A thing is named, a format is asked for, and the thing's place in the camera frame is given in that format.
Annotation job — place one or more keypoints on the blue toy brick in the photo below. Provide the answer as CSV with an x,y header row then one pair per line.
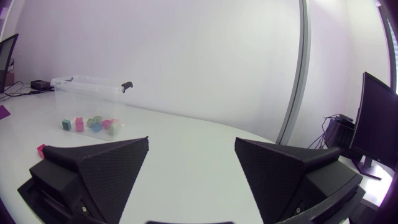
x,y
96,127

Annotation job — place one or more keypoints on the black power brick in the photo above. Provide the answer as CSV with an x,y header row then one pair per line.
x,y
40,85

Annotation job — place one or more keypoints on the red toy brick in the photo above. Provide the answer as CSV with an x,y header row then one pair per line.
x,y
40,151

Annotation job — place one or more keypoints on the magenta toy brick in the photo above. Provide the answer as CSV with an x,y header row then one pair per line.
x,y
106,124

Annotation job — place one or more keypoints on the teal toy brick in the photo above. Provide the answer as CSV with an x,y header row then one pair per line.
x,y
66,125

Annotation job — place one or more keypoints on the pink toy brick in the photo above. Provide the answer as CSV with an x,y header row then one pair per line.
x,y
79,125

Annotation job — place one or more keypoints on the light green toy brick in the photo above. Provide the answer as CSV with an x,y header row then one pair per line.
x,y
114,127

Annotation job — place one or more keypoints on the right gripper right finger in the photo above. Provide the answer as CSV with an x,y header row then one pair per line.
x,y
273,177

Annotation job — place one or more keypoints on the black monitor on stand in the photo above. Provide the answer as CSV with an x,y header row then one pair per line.
x,y
374,124

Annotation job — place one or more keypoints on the clear plastic container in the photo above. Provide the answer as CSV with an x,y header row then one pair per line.
x,y
88,102

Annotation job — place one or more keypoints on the dark mat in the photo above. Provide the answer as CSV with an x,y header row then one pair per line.
x,y
3,112

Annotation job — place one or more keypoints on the dark screen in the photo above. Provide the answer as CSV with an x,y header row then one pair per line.
x,y
6,62

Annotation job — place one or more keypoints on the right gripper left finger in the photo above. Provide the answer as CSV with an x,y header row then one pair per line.
x,y
105,174

